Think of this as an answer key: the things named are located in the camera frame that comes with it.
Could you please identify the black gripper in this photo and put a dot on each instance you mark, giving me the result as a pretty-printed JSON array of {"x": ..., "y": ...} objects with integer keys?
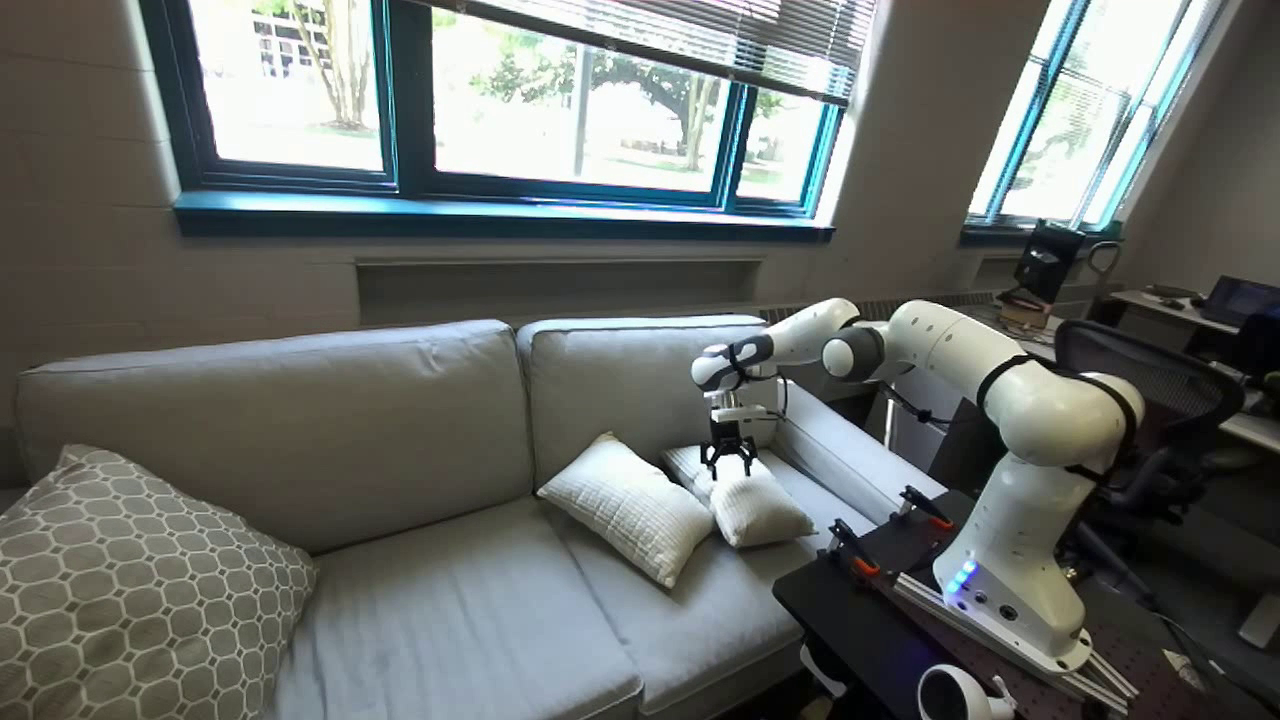
[{"x": 735, "y": 442}]

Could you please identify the cream striped cushion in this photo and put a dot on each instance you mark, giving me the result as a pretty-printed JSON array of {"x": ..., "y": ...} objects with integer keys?
[
  {"x": 624, "y": 505},
  {"x": 760, "y": 512}
]

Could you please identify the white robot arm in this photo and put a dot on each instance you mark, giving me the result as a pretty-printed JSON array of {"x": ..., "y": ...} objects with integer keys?
[{"x": 1040, "y": 412}]

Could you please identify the grey fabric couch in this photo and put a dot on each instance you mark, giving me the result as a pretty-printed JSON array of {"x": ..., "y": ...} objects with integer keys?
[{"x": 333, "y": 426}]

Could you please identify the orange black clamp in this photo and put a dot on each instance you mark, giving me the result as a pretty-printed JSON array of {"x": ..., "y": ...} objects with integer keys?
[
  {"x": 926, "y": 511},
  {"x": 853, "y": 553}
]

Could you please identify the black robot table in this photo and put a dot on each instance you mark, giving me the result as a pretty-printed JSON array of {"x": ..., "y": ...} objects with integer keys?
[{"x": 853, "y": 635}]

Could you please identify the dark grey cabinet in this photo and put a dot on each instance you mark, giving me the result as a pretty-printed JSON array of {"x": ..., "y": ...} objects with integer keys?
[{"x": 955, "y": 455}]

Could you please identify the white VR controller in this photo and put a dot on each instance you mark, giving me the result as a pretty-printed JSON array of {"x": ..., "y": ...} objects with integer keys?
[{"x": 955, "y": 694}]

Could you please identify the black boxy device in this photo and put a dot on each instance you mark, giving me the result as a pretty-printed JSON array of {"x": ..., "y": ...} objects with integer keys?
[{"x": 1051, "y": 263}]

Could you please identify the wide teal framed window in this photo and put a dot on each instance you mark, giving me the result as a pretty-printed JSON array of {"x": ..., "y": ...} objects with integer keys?
[{"x": 535, "y": 104}]

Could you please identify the slatted window blind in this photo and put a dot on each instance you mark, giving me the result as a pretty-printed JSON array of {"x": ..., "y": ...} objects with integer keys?
[{"x": 745, "y": 40}]

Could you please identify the black office chair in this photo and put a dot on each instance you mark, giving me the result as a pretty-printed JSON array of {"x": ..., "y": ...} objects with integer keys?
[{"x": 1172, "y": 383}]

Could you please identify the white desk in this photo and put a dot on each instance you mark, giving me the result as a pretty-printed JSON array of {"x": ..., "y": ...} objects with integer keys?
[{"x": 1172, "y": 309}]

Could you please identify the narrow teal framed window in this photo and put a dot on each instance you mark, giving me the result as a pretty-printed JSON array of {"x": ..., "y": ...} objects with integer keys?
[{"x": 1081, "y": 123}]

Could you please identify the white floor object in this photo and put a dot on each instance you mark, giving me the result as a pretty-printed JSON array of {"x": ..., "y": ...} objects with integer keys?
[{"x": 1260, "y": 622}]

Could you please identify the grey lattice patterned cushion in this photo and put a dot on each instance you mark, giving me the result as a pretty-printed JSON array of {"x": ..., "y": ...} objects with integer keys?
[{"x": 122, "y": 600}]

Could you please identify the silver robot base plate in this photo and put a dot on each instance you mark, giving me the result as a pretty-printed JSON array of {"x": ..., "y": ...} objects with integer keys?
[{"x": 921, "y": 588}]

